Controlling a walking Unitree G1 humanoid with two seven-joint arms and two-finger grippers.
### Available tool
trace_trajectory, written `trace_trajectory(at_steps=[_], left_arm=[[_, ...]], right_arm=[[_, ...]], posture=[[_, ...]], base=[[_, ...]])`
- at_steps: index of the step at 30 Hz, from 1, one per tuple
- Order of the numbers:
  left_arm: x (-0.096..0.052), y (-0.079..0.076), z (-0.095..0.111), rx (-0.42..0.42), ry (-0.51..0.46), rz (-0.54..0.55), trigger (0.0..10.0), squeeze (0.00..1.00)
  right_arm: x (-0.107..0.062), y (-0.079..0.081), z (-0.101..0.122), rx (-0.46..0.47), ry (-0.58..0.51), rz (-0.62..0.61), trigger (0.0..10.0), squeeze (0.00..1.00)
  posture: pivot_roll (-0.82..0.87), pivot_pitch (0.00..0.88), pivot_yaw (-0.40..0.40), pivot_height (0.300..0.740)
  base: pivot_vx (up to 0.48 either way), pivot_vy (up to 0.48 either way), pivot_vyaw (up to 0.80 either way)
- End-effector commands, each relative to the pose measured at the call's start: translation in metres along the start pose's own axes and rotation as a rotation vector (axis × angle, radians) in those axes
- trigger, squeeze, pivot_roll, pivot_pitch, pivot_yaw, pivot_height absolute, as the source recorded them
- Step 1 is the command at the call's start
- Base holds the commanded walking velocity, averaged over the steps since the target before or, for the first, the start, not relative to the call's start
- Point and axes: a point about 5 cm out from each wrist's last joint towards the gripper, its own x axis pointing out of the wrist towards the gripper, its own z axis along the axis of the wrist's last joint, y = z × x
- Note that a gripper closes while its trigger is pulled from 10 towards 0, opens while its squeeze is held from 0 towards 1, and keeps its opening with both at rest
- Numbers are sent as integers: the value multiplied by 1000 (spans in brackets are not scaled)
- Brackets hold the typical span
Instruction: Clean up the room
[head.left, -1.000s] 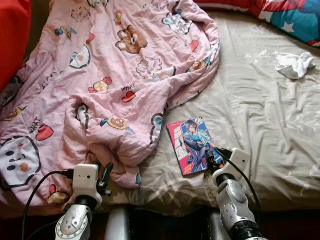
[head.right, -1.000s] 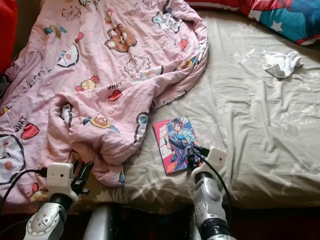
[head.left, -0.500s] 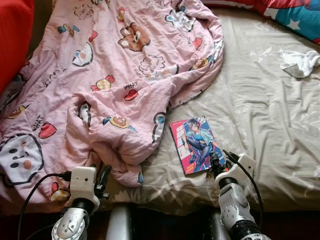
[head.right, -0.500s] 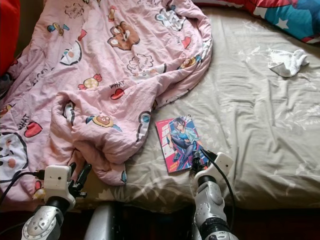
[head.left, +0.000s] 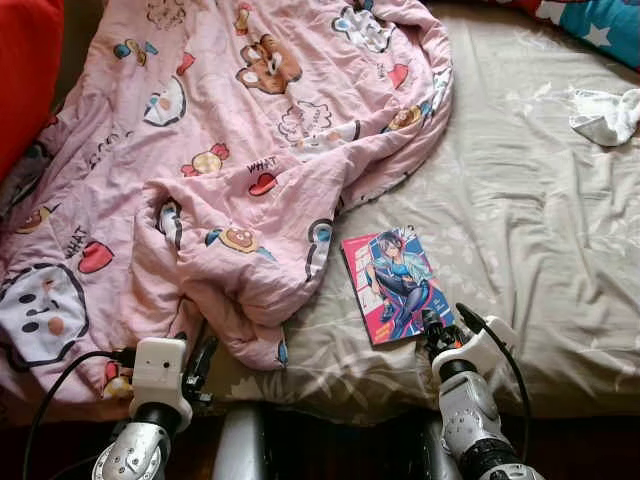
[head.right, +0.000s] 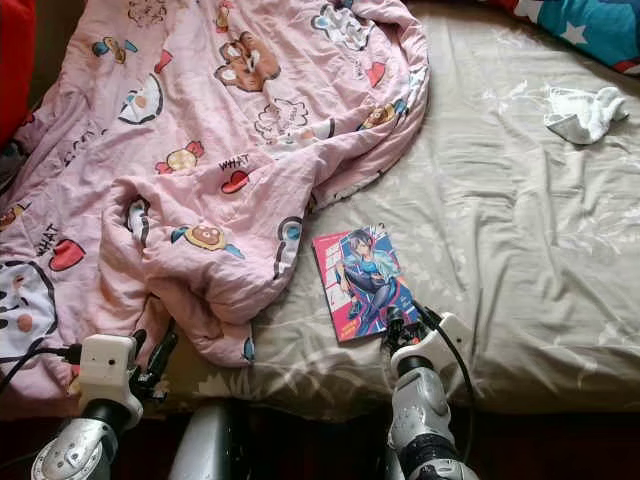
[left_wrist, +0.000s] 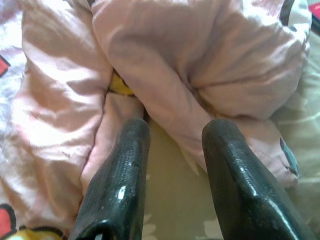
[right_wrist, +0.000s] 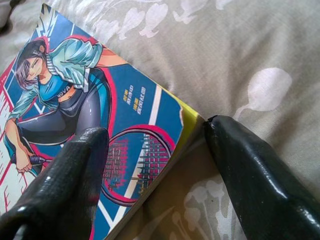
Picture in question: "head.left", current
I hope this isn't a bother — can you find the large red cushion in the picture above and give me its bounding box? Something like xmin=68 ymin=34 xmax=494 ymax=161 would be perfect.
xmin=0 ymin=0 xmax=66 ymax=186

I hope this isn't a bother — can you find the white crumpled sock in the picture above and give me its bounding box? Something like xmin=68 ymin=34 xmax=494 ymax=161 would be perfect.
xmin=568 ymin=87 xmax=640 ymax=148

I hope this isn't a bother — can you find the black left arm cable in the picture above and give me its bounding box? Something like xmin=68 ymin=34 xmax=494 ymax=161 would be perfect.
xmin=22 ymin=346 xmax=136 ymax=480

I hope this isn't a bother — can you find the silver left robot leg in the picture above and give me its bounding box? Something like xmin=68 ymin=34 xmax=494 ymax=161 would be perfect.
xmin=212 ymin=404 xmax=271 ymax=480

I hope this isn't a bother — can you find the anime cover comic book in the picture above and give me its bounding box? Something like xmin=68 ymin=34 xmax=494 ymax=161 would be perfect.
xmin=340 ymin=224 xmax=458 ymax=347

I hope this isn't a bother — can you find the beige leaf print bed sheet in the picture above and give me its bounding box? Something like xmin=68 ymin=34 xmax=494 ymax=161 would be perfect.
xmin=200 ymin=0 xmax=640 ymax=426

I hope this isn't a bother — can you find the pink cartoon print duvet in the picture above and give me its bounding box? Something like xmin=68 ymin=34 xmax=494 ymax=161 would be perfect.
xmin=0 ymin=0 xmax=456 ymax=406

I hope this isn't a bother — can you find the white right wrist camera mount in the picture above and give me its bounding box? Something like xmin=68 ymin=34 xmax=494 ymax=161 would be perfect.
xmin=432 ymin=317 xmax=520 ymax=381

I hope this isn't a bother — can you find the star print colourful bolster pillow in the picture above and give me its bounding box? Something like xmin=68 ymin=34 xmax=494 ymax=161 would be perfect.
xmin=485 ymin=0 xmax=640 ymax=71

